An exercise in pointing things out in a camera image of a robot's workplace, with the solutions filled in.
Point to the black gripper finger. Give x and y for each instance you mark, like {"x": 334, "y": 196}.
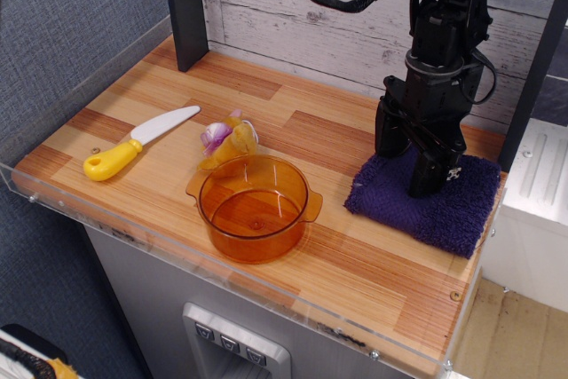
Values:
{"x": 432, "y": 169}
{"x": 390, "y": 140}

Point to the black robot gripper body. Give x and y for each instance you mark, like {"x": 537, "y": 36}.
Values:
{"x": 432, "y": 102}

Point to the purple terry cloth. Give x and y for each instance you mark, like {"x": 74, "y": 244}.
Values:
{"x": 452, "y": 219}

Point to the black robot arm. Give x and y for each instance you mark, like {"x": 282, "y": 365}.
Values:
{"x": 443, "y": 31}

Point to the white ribbed appliance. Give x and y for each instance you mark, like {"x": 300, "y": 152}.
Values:
{"x": 537, "y": 180}

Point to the clear acrylic table guard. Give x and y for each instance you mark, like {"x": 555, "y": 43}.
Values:
{"x": 348, "y": 272}

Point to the orange transparent plastic pot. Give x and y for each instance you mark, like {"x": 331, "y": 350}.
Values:
{"x": 256, "y": 208}

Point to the yellow plush toy with purple flower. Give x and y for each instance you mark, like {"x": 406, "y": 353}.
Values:
{"x": 229, "y": 139}

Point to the silver dispenser button panel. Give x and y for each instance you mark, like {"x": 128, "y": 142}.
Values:
{"x": 224, "y": 349}

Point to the black and yellow object bottom left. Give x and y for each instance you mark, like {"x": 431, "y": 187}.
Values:
{"x": 25, "y": 354}

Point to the dark grey right post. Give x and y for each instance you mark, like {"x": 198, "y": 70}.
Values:
{"x": 536, "y": 76}

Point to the dark grey post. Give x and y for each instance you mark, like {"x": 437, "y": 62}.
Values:
{"x": 189, "y": 32}
{"x": 536, "y": 76}

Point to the dark grey left post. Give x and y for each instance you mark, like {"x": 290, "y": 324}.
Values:
{"x": 189, "y": 32}

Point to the yellow handled white toy knife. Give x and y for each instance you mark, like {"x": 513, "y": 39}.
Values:
{"x": 105, "y": 165}

